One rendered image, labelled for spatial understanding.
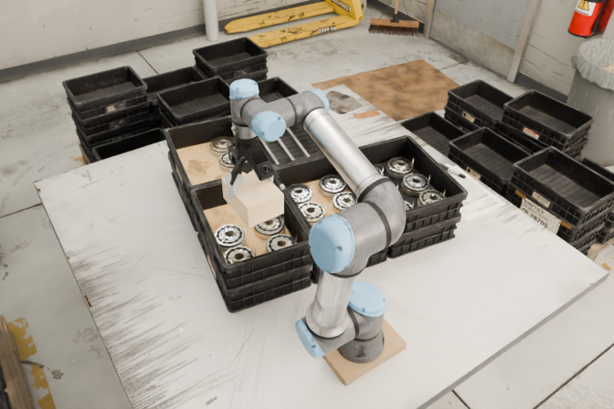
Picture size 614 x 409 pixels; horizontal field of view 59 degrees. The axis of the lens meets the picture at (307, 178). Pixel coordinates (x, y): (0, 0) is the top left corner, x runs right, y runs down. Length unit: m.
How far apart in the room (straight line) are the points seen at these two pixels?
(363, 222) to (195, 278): 0.91
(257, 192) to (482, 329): 0.85
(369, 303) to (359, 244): 0.41
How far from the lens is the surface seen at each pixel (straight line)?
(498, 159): 3.19
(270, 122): 1.34
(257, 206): 1.56
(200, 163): 2.20
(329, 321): 1.43
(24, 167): 3.87
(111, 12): 4.93
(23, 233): 3.38
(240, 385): 1.69
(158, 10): 5.05
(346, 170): 1.30
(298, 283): 1.85
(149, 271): 1.99
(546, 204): 2.77
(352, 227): 1.15
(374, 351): 1.68
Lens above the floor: 2.16
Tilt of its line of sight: 39 degrees down
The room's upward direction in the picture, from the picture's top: 2 degrees clockwise
